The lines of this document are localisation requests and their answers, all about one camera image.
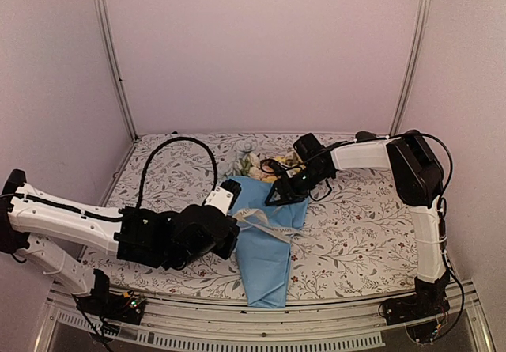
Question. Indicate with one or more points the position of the yellow flower stem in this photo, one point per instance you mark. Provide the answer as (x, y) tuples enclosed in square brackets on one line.
[(288, 163)]

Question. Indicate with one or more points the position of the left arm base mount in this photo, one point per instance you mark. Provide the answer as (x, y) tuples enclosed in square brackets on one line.
[(126, 308)]

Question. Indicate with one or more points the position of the grey metal mug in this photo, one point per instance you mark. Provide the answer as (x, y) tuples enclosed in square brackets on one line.
[(365, 136)]

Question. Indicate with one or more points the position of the aluminium frame post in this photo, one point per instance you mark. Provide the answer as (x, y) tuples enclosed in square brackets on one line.
[(421, 20), (109, 47)]

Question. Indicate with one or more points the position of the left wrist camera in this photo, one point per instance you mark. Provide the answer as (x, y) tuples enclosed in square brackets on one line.
[(224, 196)]

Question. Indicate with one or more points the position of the floral patterned table mat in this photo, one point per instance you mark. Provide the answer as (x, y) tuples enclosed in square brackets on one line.
[(359, 236)]

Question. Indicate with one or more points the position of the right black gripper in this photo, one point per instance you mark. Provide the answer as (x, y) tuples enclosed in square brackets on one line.
[(280, 185)]

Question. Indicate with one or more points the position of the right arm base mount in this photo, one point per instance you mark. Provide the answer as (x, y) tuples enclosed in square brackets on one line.
[(428, 316)]

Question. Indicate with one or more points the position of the blue wrapping paper sheet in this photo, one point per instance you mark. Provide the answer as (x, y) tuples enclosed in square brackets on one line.
[(265, 262)]

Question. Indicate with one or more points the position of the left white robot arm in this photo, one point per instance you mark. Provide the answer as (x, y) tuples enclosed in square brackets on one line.
[(32, 221)]

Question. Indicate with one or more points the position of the right aluminium frame post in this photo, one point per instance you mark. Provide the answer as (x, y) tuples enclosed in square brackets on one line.
[(421, 20)]

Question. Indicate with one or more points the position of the front aluminium rail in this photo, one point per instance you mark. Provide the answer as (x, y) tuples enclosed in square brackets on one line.
[(181, 319)]

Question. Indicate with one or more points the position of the cream printed ribbon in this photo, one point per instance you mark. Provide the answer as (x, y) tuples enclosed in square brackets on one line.
[(249, 218)]

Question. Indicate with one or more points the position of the blue hydrangea stem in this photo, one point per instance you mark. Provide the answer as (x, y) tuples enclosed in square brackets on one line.
[(243, 148)]

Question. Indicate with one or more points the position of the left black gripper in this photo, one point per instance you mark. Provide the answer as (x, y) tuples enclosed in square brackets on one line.
[(225, 250)]

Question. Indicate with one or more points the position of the left aluminium frame post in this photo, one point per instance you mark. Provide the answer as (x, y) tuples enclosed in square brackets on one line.
[(109, 47)]

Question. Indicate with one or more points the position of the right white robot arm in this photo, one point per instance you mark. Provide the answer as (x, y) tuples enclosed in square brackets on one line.
[(420, 183)]

